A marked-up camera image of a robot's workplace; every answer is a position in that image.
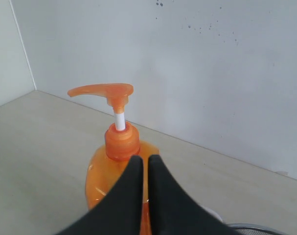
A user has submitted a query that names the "large stainless steel basin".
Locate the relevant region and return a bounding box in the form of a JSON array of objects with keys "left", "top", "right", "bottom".
[{"left": 228, "top": 223, "right": 287, "bottom": 235}]

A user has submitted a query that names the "white rectangular plastic tray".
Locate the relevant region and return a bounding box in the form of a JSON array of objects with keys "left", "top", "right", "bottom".
[{"left": 202, "top": 206, "right": 223, "bottom": 222}]

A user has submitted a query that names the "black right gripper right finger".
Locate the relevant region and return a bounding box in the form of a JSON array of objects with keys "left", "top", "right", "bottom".
[{"left": 148, "top": 155, "right": 238, "bottom": 235}]

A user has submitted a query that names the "orange dish soap pump bottle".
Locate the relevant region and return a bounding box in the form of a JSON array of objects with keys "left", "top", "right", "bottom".
[{"left": 68, "top": 83, "right": 159, "bottom": 235}]

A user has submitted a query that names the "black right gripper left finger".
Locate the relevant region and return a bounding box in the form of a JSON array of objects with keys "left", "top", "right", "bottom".
[{"left": 58, "top": 156, "right": 143, "bottom": 235}]

